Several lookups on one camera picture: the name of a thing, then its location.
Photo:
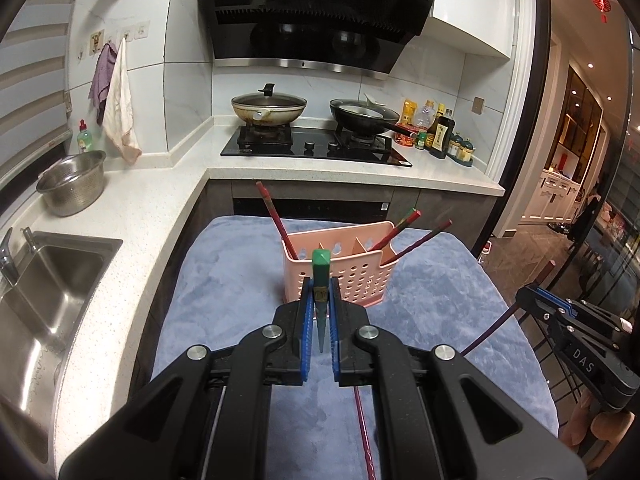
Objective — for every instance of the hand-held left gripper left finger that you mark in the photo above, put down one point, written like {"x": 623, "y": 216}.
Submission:
{"x": 303, "y": 340}

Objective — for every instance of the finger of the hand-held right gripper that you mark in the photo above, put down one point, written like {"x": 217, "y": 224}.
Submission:
{"x": 537, "y": 305}
{"x": 597, "y": 317}

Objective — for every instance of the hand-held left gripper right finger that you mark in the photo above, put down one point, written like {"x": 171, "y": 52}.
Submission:
{"x": 336, "y": 345}

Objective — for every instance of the purple chopstick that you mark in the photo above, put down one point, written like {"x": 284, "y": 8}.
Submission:
{"x": 492, "y": 329}

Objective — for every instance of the pink perforated utensil holder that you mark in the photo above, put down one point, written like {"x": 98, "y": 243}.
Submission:
{"x": 360, "y": 275}

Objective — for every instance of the green chopstick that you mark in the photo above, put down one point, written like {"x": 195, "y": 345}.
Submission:
{"x": 412, "y": 211}
{"x": 320, "y": 260}

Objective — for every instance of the red chopstick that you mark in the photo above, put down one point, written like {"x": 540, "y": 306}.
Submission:
{"x": 281, "y": 225}
{"x": 397, "y": 230}

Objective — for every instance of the person's right hand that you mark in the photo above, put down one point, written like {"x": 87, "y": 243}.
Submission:
{"x": 607, "y": 432}

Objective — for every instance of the small red cap bottle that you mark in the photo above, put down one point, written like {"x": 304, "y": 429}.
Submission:
{"x": 485, "y": 255}

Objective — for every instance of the blue plush blanket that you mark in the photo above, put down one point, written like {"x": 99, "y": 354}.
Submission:
{"x": 225, "y": 310}

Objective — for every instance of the white background cabinet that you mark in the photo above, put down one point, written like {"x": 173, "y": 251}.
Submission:
{"x": 550, "y": 195}

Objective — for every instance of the dark base cabinet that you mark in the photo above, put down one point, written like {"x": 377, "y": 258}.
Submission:
{"x": 440, "y": 207}

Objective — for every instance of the spice jar set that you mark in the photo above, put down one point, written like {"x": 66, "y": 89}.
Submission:
{"x": 462, "y": 152}

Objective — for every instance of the black gas stove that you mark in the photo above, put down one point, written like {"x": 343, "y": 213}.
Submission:
{"x": 280, "y": 152}

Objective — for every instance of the dark soy sauce bottle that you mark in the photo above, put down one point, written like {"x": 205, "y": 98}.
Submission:
{"x": 441, "y": 137}

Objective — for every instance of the small green cap jar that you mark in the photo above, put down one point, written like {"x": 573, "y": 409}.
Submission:
{"x": 421, "y": 142}

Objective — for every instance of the red instant noodle bowl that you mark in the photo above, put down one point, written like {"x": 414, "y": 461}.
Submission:
{"x": 406, "y": 141}

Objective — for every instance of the yellow cap sauce bottle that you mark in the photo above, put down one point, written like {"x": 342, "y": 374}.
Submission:
{"x": 440, "y": 110}

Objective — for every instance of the clear plastic oil bottle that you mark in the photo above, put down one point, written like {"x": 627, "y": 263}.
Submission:
{"x": 424, "y": 117}

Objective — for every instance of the black frying pan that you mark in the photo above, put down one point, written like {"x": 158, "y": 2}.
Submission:
{"x": 362, "y": 117}

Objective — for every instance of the yellow seasoning packet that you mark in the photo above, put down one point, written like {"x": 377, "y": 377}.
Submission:
{"x": 409, "y": 112}

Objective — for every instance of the beige wok with lid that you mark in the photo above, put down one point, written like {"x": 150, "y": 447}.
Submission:
{"x": 270, "y": 110}

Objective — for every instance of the stainless steel sink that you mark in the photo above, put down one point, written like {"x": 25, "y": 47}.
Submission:
{"x": 45, "y": 300}

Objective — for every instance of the metal colander bowl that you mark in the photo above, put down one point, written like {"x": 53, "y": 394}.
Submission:
{"x": 72, "y": 185}

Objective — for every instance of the metal soap dispenser pump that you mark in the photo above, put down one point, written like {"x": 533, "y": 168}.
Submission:
{"x": 29, "y": 240}

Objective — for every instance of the green dish soap bottle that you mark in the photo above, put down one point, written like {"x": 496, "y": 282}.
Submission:
{"x": 85, "y": 140}

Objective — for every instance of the white hanging towel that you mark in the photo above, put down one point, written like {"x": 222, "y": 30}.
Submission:
{"x": 120, "y": 105}

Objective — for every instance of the chrome faucet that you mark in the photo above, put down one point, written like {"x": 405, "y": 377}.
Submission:
{"x": 7, "y": 265}

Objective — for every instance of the red hanging ornament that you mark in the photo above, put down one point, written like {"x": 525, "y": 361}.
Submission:
{"x": 601, "y": 2}

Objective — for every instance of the black range hood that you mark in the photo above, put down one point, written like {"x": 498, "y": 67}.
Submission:
{"x": 310, "y": 20}

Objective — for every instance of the purple hanging cloth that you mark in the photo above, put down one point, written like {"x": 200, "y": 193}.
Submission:
{"x": 102, "y": 75}

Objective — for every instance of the white window blind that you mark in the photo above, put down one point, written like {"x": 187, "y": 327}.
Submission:
{"x": 30, "y": 85}

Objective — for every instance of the wall power outlet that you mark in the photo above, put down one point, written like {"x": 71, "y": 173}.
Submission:
{"x": 478, "y": 105}

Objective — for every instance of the white wall cabinet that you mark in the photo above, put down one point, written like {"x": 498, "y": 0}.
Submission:
{"x": 475, "y": 5}

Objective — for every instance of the wall hook sticker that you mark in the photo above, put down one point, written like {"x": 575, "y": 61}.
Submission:
{"x": 97, "y": 41}

